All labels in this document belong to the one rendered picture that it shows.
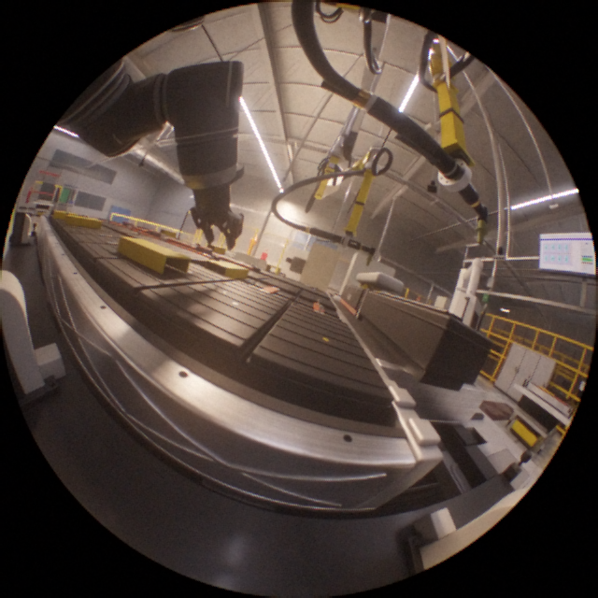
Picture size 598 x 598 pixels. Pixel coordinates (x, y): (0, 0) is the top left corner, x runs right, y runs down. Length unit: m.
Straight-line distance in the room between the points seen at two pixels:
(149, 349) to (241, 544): 0.18
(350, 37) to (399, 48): 1.75
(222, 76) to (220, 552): 0.48
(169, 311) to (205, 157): 0.23
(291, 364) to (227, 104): 0.33
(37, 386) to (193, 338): 0.23
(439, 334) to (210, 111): 0.44
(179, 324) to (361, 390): 0.17
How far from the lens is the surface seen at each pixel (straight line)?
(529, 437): 4.74
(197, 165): 0.32
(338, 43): 9.65
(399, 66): 9.51
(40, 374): 0.29
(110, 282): 0.29
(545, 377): 8.85
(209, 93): 0.30
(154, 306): 0.20
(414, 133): 0.41
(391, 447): 0.15
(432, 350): 0.29
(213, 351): 0.16
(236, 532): 0.20
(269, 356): 0.15
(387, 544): 0.26
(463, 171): 0.47
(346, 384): 0.16
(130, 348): 0.15
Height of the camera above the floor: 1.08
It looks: 8 degrees down
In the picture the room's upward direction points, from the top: 21 degrees clockwise
